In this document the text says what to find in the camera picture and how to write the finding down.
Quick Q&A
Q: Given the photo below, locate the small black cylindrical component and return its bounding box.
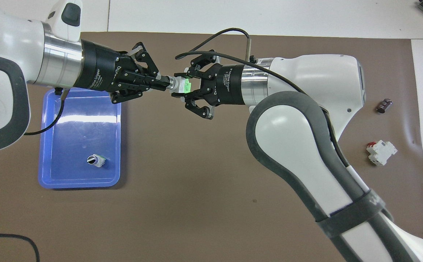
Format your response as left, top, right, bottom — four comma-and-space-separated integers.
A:
376, 98, 393, 114

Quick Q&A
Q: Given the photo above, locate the black cable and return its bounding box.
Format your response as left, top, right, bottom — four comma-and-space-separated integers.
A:
24, 87, 69, 136
175, 28, 329, 122
0, 233, 40, 262

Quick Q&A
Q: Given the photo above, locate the blue plastic tray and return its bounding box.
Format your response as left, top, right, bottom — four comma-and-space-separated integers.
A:
37, 87, 122, 189

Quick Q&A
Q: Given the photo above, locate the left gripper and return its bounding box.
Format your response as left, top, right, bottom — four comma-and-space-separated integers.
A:
73, 39, 171, 105

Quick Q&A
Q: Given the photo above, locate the white green rotary switch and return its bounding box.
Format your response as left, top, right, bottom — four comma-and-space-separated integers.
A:
167, 76, 192, 95
86, 154, 107, 168

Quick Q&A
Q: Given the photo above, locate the white red switch block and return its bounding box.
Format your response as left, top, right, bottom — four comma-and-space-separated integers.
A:
366, 140, 398, 166

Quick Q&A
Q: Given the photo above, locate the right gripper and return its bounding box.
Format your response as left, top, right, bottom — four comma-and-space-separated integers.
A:
171, 54, 247, 120

